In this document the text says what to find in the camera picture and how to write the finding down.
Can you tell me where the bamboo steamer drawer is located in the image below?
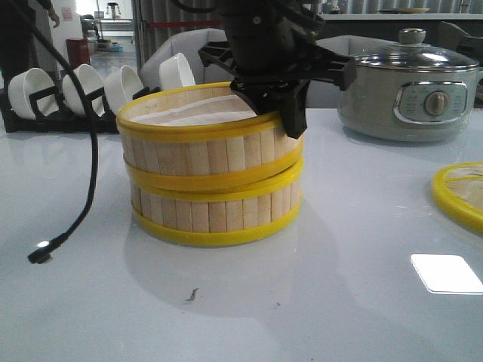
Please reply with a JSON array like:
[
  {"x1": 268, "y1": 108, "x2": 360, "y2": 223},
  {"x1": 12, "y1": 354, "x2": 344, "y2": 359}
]
[
  {"x1": 116, "y1": 82, "x2": 303, "y2": 191},
  {"x1": 131, "y1": 158, "x2": 303, "y2": 247}
]

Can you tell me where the grey-green electric cooking pot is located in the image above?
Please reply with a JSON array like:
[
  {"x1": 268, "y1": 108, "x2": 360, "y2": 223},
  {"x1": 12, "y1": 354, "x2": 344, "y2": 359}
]
[{"x1": 338, "y1": 66, "x2": 482, "y2": 143}]

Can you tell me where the liner paper in upper drawer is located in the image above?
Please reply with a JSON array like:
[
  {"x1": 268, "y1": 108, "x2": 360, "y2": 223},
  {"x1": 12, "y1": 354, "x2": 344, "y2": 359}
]
[{"x1": 132, "y1": 95, "x2": 256, "y2": 127}]

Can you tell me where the right grey upholstered chair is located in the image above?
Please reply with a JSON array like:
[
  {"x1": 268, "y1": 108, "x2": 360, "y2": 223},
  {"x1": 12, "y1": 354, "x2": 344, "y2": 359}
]
[{"x1": 306, "y1": 35, "x2": 395, "y2": 109}]

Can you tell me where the black dangling cable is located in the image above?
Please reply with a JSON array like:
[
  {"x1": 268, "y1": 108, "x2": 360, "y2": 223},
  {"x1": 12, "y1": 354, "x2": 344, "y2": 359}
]
[{"x1": 7, "y1": 0, "x2": 100, "y2": 265}]

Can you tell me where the black bowl rack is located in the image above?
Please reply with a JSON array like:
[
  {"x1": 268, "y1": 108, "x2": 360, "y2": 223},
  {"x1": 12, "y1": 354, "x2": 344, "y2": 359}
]
[{"x1": 0, "y1": 71, "x2": 162, "y2": 133}]

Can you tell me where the yellow rimmed bamboo steamer lid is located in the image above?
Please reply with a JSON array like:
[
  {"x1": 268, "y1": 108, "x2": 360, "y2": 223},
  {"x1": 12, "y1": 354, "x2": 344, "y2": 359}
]
[{"x1": 431, "y1": 161, "x2": 482, "y2": 235}]

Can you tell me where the grey upholstered chair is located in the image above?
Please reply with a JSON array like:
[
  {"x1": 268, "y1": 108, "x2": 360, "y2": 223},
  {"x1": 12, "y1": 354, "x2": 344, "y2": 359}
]
[
  {"x1": 140, "y1": 28, "x2": 237, "y2": 91},
  {"x1": 306, "y1": 35, "x2": 395, "y2": 109}
]

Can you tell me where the person in dark clothes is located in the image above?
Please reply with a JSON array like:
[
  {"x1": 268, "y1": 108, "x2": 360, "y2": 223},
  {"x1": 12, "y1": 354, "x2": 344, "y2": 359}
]
[{"x1": 1, "y1": 1, "x2": 60, "y2": 87}]

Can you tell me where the red bin in background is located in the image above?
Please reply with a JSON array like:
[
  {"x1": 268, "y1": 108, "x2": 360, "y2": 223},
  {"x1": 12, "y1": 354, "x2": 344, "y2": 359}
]
[{"x1": 66, "y1": 38, "x2": 90, "y2": 69}]

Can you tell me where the glass pot lid with knob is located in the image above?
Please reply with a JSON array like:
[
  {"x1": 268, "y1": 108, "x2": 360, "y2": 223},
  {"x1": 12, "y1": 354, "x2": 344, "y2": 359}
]
[{"x1": 355, "y1": 28, "x2": 479, "y2": 72}]

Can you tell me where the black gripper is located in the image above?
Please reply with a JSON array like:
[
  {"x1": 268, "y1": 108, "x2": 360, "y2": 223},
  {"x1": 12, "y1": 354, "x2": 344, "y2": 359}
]
[{"x1": 198, "y1": 1, "x2": 356, "y2": 138}]

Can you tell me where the left grey upholstered chair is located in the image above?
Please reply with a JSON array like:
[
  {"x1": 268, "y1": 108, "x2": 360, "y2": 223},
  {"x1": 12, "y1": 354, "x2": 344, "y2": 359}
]
[{"x1": 140, "y1": 28, "x2": 237, "y2": 91}]

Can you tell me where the white bowl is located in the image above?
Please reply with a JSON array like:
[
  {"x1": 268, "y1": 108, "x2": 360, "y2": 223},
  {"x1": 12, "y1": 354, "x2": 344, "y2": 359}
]
[
  {"x1": 158, "y1": 53, "x2": 195, "y2": 91},
  {"x1": 104, "y1": 65, "x2": 144, "y2": 115},
  {"x1": 62, "y1": 63, "x2": 107, "y2": 118},
  {"x1": 8, "y1": 68, "x2": 54, "y2": 120}
]

